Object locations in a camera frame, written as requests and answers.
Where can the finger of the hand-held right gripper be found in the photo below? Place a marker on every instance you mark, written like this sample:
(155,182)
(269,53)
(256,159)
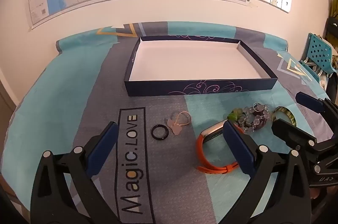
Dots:
(309,101)
(290,134)

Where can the clothes on chair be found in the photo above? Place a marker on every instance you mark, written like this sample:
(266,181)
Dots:
(328,70)

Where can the orange smartwatch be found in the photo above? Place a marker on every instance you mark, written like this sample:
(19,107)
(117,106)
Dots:
(200,150)

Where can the person's right hand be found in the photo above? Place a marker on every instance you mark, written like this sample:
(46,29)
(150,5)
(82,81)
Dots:
(324,191)

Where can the yellow-green patterned bangle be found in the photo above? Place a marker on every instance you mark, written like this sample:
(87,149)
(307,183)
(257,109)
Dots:
(289,114)

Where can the teal perforated plastic chair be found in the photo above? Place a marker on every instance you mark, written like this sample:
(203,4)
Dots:
(318,49)

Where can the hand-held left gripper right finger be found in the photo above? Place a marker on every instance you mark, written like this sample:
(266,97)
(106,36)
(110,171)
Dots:
(237,150)

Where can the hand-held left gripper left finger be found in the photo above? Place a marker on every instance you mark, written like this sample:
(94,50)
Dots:
(105,146)

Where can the dark blue shallow cardboard box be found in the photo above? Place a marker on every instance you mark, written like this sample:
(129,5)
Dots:
(195,62)

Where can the teal and grey printed tablecloth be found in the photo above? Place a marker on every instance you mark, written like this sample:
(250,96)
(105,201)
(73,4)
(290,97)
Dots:
(66,86)

